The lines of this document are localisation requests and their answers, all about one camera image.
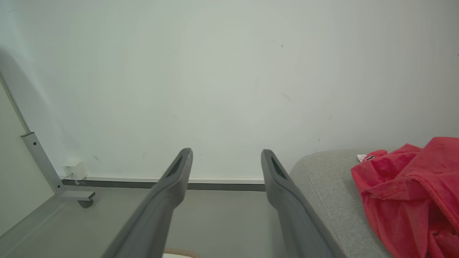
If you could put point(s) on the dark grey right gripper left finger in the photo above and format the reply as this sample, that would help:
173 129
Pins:
157 215

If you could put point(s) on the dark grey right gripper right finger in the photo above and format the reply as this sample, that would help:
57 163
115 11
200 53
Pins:
297 222

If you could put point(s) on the grey metal wheeled stand leg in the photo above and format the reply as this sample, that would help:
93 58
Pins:
39 157

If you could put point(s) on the red basketball jersey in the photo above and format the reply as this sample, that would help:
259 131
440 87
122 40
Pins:
401 200

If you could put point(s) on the white wall socket box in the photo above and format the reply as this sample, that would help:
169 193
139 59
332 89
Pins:
75 170

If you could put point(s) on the grey fabric sofa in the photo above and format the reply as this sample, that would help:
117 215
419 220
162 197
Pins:
322 186

